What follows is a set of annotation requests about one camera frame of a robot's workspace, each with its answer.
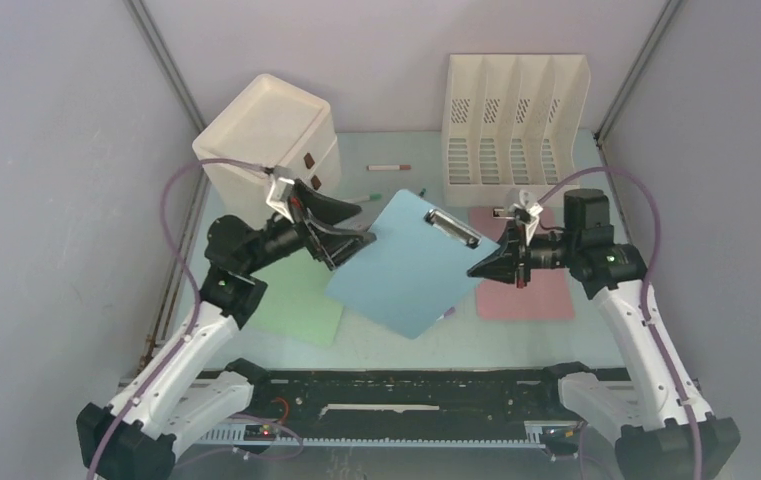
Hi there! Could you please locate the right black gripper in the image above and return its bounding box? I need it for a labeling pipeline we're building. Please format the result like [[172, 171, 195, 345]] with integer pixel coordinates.
[[468, 216, 579, 287]]

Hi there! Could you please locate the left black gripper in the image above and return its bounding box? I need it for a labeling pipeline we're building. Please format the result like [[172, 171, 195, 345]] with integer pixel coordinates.
[[242, 179, 375, 275]]

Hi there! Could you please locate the pink clipboard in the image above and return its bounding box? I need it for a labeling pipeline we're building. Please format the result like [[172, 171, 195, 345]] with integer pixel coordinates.
[[468, 206, 576, 323]]

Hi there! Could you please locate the blue clipboard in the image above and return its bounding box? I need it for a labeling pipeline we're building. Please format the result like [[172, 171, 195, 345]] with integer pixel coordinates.
[[325, 190, 497, 339]]

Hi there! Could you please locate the green clipboard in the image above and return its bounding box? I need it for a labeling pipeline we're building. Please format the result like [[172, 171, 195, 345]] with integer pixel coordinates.
[[248, 250, 343, 347]]

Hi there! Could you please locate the cream three-drawer cabinet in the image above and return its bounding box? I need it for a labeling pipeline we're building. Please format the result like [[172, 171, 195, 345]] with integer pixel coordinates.
[[192, 74, 342, 229]]

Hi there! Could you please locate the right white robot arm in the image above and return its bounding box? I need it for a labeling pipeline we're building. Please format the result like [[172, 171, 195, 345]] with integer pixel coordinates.
[[468, 188, 741, 479]]

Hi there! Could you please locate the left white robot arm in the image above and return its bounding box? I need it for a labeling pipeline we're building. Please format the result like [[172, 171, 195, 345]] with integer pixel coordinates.
[[76, 180, 376, 479]]

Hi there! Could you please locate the white marker brown cap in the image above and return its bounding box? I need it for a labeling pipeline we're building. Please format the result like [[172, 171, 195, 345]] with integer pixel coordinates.
[[366, 164, 412, 172]]

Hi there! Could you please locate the white marker purple cap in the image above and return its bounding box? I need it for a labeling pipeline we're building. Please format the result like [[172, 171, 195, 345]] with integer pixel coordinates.
[[438, 307, 456, 321]]

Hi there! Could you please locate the cream file organizer rack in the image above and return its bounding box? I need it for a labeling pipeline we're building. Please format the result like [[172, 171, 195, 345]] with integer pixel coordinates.
[[441, 54, 591, 208]]

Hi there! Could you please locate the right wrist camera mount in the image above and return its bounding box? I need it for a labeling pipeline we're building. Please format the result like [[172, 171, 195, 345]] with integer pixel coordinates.
[[492, 188, 543, 226]]

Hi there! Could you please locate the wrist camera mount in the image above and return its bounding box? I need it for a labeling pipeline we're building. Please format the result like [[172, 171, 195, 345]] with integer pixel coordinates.
[[266, 166, 295, 219], [492, 188, 543, 226]]

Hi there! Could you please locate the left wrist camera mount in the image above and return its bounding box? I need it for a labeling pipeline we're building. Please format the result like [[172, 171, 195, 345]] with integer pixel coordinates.
[[266, 166, 295, 219]]

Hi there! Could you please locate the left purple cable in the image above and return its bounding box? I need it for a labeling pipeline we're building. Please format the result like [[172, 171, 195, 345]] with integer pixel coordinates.
[[85, 157, 275, 480]]

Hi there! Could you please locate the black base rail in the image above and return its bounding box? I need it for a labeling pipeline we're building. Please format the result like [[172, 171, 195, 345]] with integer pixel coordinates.
[[198, 359, 589, 455]]

